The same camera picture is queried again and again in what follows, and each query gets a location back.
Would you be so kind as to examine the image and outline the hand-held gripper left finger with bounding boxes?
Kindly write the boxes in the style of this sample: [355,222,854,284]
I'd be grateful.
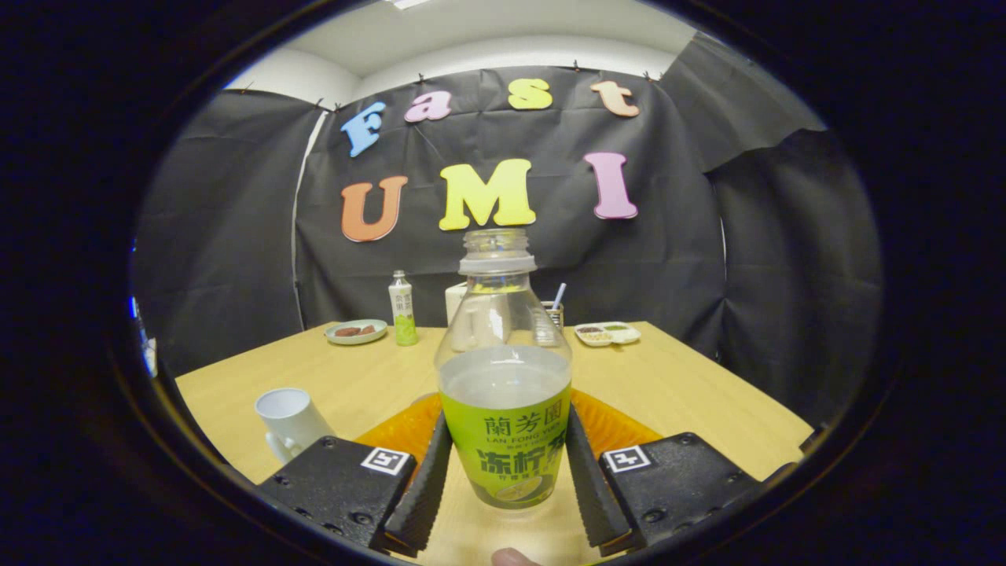
[259,391,454,555]

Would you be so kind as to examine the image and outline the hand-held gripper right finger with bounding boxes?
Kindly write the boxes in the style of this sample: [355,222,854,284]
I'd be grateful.
[566,389,763,557]

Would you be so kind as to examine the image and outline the green label juice bottle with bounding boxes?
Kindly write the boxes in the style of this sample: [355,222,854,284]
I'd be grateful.
[434,229,573,510]

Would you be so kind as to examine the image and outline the white cup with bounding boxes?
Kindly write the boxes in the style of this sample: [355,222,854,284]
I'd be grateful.
[254,388,335,465]

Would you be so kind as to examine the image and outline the small white green bottle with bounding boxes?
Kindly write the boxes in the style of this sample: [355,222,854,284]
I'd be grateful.
[388,270,419,347]

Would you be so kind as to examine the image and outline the wooden table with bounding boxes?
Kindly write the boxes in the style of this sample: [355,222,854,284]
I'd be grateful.
[174,321,814,566]

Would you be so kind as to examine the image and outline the white divided dish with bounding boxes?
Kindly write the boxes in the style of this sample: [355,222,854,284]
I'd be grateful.
[574,321,641,347]

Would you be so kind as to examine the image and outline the pale green plate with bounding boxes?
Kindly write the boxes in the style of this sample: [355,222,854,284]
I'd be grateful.
[325,318,389,346]

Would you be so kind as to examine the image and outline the white toaster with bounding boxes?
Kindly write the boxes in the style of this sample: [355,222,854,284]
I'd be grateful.
[445,281,472,327]

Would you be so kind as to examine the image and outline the black backdrop cloth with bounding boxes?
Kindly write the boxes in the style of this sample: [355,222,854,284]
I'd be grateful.
[132,31,885,429]

